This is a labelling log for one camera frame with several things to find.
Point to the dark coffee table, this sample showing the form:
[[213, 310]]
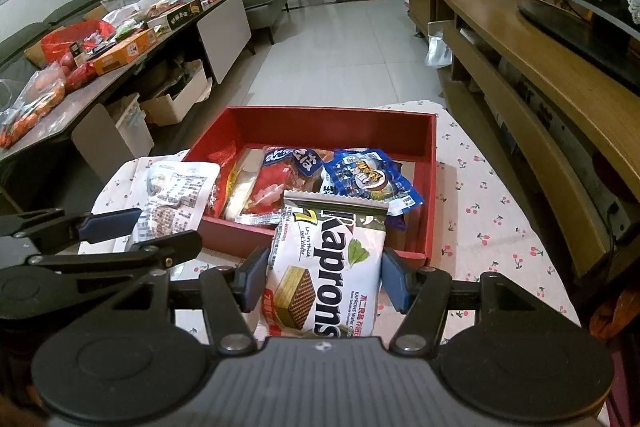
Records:
[[215, 37]]

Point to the white green wafer packet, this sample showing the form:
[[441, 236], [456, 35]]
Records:
[[325, 277]]

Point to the clear plastic bag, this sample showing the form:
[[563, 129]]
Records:
[[440, 44]]

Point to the red rectangular box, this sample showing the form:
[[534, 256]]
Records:
[[410, 207]]

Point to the grey sofa chaise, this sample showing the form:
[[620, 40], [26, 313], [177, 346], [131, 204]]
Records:
[[262, 2]]

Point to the white plastic bin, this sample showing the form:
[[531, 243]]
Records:
[[132, 122]]

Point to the cherry print tablecloth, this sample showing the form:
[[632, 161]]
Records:
[[490, 227]]

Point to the wooden tv stand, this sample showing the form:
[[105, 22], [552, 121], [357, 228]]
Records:
[[525, 72]]

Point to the green sofa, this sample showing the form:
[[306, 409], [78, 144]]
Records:
[[30, 34]]

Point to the pale clear snack packet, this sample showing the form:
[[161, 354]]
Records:
[[242, 194]]

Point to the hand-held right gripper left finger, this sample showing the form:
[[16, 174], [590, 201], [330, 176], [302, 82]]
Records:
[[256, 278]]

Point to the white silver snack packet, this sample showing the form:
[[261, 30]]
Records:
[[175, 192]]

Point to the brown blue-topped snack packet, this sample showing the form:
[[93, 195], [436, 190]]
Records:
[[280, 187]]

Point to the blue snack packet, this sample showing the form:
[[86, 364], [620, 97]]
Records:
[[370, 179]]

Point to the black flat box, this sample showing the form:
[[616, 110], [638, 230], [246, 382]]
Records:
[[175, 14]]

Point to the white storage box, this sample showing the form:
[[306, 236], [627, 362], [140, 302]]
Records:
[[172, 102]]

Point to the bag of orange snacks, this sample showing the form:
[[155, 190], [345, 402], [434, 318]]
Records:
[[30, 107]]

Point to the black television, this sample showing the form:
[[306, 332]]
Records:
[[580, 22]]

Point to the orange flat box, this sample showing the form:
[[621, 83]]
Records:
[[122, 52]]

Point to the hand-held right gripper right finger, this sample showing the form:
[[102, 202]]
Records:
[[395, 281]]

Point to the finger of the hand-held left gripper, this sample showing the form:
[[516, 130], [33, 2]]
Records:
[[175, 244], [107, 224]]

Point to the red plastic bag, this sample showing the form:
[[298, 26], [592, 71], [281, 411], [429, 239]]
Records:
[[65, 42]]

